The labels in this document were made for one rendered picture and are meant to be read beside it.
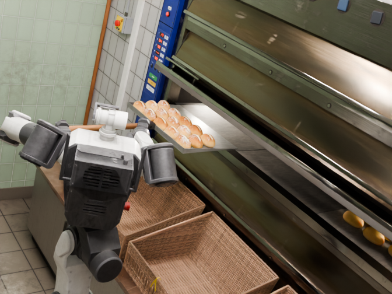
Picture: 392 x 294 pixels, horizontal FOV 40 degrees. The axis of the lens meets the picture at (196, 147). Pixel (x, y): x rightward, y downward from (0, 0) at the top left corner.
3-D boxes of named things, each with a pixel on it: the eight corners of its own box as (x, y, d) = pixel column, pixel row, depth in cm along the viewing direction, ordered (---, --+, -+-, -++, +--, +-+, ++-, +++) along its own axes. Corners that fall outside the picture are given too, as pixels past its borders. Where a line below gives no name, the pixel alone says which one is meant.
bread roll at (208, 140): (217, 148, 271) (220, 138, 269) (207, 149, 267) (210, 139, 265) (206, 139, 278) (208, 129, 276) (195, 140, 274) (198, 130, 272)
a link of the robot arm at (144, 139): (146, 131, 250) (157, 146, 240) (140, 147, 253) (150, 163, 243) (134, 129, 246) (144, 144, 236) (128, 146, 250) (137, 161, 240)
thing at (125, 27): (123, 29, 350) (126, 14, 346) (130, 34, 343) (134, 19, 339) (113, 28, 346) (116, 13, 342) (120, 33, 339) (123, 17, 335)
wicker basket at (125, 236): (143, 193, 333) (153, 154, 322) (195, 247, 295) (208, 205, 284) (71, 202, 303) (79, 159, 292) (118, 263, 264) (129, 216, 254)
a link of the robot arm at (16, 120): (-14, 134, 208) (11, 146, 193) (1, 104, 210) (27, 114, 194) (12, 144, 217) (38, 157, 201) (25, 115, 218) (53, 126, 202)
